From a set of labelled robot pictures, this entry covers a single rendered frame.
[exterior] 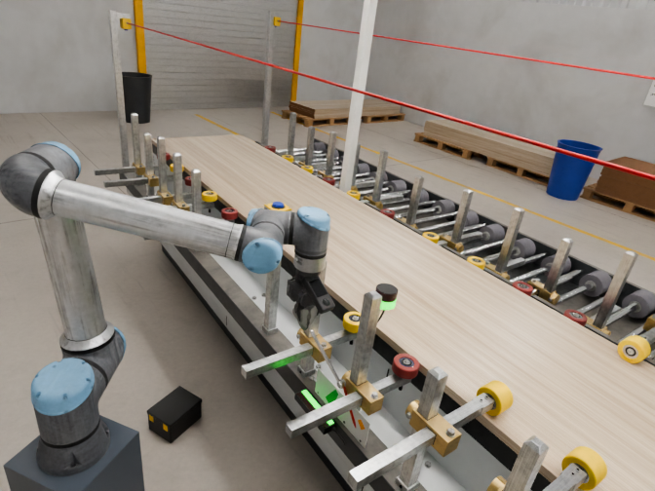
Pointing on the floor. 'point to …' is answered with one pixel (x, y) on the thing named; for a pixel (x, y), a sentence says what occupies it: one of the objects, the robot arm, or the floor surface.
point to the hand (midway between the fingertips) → (306, 327)
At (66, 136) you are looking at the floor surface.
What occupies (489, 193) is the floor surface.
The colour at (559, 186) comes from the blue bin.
